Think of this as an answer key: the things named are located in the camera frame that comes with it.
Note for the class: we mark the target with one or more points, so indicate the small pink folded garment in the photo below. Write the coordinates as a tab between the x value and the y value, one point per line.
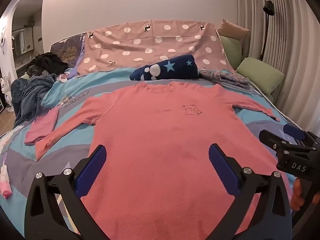
41	127

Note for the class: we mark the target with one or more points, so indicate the blue-grey crumpled blanket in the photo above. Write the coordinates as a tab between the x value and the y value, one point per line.
32	97

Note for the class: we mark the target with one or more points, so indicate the small green pillow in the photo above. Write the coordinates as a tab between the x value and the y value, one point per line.
232	51

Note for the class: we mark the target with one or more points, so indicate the grey pleated curtain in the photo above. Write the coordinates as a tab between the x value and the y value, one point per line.
290	42

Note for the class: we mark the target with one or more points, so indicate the pink and white socks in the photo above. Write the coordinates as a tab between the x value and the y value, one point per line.
5	182

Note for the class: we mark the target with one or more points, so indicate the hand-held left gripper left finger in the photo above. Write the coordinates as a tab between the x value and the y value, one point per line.
91	170

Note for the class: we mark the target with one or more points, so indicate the floral printed cloth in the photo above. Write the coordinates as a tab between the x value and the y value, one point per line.
65	76

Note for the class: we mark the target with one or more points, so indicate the dark patterned headboard cushion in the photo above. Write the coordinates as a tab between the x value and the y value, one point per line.
67	51

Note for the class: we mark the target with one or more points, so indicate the navy star-print rolled blanket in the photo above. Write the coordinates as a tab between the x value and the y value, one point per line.
165	67

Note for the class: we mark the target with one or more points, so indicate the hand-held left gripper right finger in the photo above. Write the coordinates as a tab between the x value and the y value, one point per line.
222	170

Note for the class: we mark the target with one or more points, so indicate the person's right hand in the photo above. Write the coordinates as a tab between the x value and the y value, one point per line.
297	195

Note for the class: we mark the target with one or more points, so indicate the large green pillow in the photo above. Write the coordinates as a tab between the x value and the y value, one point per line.
260	73

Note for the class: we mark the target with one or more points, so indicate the black crumpled clothes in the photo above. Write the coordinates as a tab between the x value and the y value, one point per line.
50	63

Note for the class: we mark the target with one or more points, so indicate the pink polka dot sheet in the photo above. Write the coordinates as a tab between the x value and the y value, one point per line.
155	47

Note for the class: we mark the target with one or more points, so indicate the beige pillow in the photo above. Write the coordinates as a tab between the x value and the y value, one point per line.
232	28

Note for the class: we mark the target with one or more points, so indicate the stack of patterned clothes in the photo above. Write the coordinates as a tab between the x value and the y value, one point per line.
225	78

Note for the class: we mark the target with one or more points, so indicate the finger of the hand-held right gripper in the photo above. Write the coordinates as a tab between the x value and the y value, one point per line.
272	140
293	131

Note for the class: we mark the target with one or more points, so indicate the pink long-sleeved shirt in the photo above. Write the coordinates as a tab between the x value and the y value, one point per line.
160	135

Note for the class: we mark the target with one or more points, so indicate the black floor lamp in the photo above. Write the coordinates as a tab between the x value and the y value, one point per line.
268	7

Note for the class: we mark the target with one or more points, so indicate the teal and purple bedspread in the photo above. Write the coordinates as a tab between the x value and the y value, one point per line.
75	90

